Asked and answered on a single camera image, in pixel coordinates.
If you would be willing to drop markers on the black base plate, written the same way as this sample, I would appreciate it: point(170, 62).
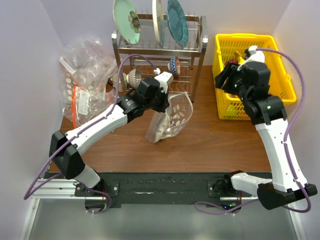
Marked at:
point(175, 188)

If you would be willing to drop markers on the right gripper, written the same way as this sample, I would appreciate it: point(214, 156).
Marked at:
point(231, 70)

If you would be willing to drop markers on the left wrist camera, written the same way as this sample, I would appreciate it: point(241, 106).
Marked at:
point(165, 79)

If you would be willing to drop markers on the pile of clear bags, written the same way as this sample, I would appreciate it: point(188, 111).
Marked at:
point(86, 64)

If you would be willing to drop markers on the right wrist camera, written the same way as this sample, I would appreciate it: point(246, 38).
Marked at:
point(252, 54)

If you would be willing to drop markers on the orange zipper bag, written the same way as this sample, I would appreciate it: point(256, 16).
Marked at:
point(84, 105)

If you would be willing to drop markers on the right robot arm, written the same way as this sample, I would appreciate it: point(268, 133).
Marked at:
point(288, 183)

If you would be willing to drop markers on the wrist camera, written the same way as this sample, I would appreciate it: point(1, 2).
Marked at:
point(165, 79)
point(252, 54)

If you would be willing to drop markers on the grey patterned bowl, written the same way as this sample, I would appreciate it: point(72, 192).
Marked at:
point(134, 78)

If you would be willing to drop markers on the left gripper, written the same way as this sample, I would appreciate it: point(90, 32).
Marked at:
point(165, 103)

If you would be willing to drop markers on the aluminium frame rail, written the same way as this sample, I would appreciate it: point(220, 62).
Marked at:
point(59, 211)

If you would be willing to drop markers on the blue patterned bowl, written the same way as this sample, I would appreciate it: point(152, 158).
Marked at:
point(174, 66)

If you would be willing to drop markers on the red toy lobster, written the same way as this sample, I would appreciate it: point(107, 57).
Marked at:
point(232, 60)

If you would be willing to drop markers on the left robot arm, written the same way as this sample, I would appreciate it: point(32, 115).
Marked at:
point(66, 149)

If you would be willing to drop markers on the grey toy fish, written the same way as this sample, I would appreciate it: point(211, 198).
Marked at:
point(159, 124)

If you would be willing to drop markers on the cream enamel mug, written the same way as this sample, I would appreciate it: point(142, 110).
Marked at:
point(116, 81)

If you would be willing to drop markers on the yellow plastic basket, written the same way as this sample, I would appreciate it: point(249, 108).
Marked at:
point(261, 80)

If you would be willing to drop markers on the metal dish rack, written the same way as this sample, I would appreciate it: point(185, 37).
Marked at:
point(191, 57)

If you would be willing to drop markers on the beige rimmed plate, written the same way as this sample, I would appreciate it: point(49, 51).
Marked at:
point(158, 21)

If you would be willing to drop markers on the yellow toy banana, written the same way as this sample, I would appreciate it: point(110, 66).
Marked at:
point(239, 57)

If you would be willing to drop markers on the mint green floral plate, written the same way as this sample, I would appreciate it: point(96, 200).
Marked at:
point(127, 21)

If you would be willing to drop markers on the teal blue plate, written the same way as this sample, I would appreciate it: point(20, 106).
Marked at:
point(177, 23)

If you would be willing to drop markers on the clear zip top bag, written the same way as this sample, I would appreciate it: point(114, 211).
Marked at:
point(179, 112)

